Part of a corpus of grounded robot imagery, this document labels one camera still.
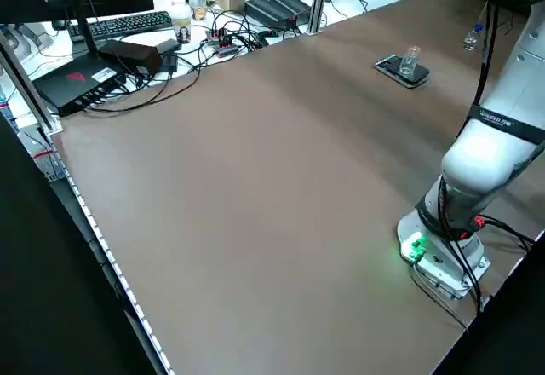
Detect black ribbed device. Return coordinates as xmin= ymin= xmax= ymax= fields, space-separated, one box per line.
xmin=244 ymin=0 xmax=311 ymax=27

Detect black monitor stand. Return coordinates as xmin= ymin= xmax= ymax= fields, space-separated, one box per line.
xmin=67 ymin=6 xmax=100 ymax=59

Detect grey usb hub red plugs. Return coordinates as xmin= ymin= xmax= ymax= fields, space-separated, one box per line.
xmin=206 ymin=27 xmax=232 ymax=43
xmin=212 ymin=42 xmax=250 ymax=59

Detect clear glass bottle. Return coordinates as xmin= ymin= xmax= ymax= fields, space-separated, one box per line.
xmin=398 ymin=44 xmax=422 ymax=78

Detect long black cable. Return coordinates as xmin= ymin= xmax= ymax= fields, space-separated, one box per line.
xmin=83 ymin=42 xmax=202 ymax=114

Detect aluminium frame post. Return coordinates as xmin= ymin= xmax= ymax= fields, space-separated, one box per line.
xmin=0 ymin=29 xmax=63 ymax=136
xmin=308 ymin=0 xmax=329 ymax=35

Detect black cable red connector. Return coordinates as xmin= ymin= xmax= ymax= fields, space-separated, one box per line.
xmin=472 ymin=216 xmax=536 ymax=252

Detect silver black electronic balance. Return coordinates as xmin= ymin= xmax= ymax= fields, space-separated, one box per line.
xmin=374 ymin=54 xmax=431 ymax=90

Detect dark brown brick box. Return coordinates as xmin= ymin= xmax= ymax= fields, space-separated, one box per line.
xmin=98 ymin=40 xmax=164 ymax=77

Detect small black adapter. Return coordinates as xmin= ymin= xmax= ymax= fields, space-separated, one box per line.
xmin=158 ymin=38 xmax=180 ymax=73

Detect black keyboard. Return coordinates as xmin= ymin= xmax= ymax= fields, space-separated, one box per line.
xmin=67 ymin=10 xmax=174 ymax=40

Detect thin black base cable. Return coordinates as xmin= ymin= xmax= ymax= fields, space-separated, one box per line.
xmin=408 ymin=263 xmax=469 ymax=333

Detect black box red logo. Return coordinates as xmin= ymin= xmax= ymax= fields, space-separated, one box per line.
xmin=32 ymin=56 xmax=129 ymax=117

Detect clear dropper bottle blue cap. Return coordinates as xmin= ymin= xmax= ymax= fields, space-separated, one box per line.
xmin=462 ymin=23 xmax=485 ymax=51

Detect black arm base cable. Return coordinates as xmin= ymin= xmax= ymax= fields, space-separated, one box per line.
xmin=436 ymin=176 xmax=489 ymax=312

